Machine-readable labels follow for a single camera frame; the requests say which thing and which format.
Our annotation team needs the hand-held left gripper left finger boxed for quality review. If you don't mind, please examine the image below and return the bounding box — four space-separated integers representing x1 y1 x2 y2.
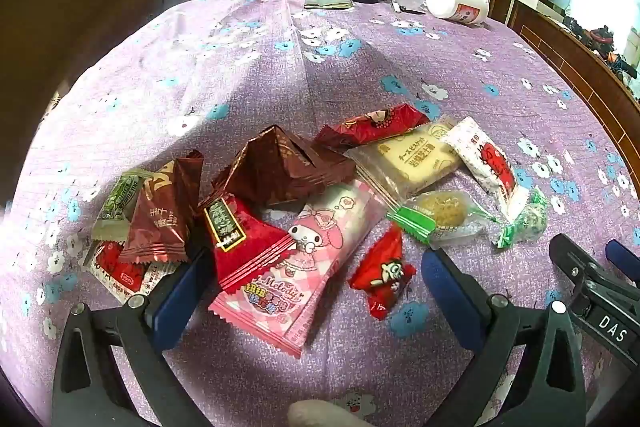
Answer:
51 247 216 427

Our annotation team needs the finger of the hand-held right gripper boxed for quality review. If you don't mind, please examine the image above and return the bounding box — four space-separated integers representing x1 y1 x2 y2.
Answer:
548 234 601 290
605 239 640 284

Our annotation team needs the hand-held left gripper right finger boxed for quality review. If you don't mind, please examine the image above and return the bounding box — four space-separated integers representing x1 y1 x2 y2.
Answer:
421 248 586 427

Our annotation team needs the red packet with black label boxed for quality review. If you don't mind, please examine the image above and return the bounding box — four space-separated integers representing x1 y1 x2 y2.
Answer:
202 194 296 293

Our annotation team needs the pink cartoon snack packet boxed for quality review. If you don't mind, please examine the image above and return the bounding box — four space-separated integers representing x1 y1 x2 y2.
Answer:
207 179 388 358

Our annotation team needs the dark red foil snack packet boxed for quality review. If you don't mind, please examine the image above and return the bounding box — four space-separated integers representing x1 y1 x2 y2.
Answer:
119 150 205 264
198 124 357 208

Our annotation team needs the green round candy packet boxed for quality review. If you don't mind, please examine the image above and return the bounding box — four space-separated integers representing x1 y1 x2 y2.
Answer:
497 188 550 249

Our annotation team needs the small red candy packet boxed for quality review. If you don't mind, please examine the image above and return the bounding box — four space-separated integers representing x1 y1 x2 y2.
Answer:
347 223 417 321

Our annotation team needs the red and white snack packet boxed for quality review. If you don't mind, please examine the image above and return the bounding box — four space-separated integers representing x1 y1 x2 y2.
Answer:
82 237 181 308

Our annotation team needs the clear green-edged pastry packet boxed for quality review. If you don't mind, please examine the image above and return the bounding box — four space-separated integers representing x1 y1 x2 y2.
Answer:
387 189 501 249

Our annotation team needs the green snack packet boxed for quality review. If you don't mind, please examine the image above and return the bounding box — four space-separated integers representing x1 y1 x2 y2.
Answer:
90 169 156 242

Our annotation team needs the white packet with red print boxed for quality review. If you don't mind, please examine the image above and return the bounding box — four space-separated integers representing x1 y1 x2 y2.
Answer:
442 116 530 223

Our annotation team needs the yellow biscuit packet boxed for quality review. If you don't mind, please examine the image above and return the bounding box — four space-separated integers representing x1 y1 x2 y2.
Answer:
345 116 463 208

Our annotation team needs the pale rounded object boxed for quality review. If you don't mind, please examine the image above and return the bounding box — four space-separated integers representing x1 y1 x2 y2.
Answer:
289 399 371 427

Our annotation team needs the red cartoon-face snack packet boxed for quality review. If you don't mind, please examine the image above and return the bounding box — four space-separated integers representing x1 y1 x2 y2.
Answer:
314 103 431 150

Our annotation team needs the wooden cabinet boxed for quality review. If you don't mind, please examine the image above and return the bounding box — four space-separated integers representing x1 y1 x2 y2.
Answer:
490 0 640 168

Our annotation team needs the purple floral tablecloth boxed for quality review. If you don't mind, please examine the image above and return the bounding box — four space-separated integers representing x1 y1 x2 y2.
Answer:
0 0 640 427

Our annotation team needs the small green booklet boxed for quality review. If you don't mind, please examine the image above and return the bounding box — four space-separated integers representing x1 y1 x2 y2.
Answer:
303 0 353 11

